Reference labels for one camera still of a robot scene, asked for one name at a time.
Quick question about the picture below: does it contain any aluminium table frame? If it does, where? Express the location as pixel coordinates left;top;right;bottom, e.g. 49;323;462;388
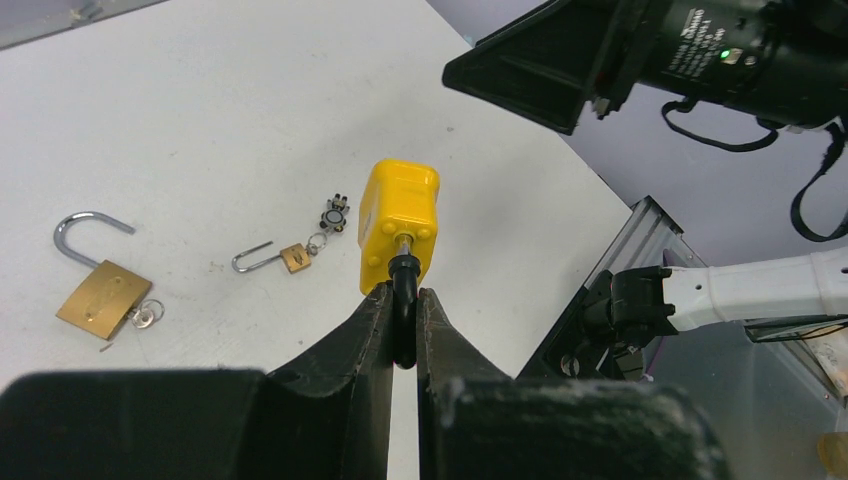
516;195;848;480

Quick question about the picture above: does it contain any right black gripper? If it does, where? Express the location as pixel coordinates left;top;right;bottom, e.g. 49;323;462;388
442;0;670;135

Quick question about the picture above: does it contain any small brass padlock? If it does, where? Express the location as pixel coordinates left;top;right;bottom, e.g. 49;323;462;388
231;241;314;274

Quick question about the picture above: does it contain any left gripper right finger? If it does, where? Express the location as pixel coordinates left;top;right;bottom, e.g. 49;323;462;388
416;289;729;479

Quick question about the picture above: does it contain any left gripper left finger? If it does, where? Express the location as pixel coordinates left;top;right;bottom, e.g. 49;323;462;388
1;283;393;479

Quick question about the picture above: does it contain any small padlock key charm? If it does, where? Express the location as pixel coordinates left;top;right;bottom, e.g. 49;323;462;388
306;193;350;256

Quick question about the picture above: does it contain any large brass padlock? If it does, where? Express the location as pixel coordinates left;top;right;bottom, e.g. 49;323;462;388
53;211;152;340

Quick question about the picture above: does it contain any large padlock key ring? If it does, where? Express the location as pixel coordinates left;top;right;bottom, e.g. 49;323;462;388
128;299;166;331

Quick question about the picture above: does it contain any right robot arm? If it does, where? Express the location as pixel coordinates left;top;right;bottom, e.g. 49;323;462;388
442;1;847;380

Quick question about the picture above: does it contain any yellow padlock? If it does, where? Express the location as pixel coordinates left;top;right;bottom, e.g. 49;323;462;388
357;159;440;295

